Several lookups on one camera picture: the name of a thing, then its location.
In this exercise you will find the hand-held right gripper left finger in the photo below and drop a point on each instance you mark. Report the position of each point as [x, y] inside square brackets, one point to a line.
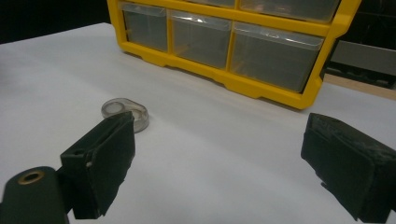
[99, 161]

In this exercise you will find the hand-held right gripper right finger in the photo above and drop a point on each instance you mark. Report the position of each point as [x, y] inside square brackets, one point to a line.
[348, 168]

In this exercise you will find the clear oval contact lens case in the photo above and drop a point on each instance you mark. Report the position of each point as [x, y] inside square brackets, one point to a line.
[141, 118]

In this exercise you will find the yellow drawer organizer cabinet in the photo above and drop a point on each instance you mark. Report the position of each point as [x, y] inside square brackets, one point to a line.
[218, 74]

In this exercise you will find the set of clear plastic drawers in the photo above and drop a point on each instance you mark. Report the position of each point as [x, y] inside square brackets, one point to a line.
[199, 40]

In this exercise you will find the grey metal beam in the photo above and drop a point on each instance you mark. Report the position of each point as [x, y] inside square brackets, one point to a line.
[364, 57]

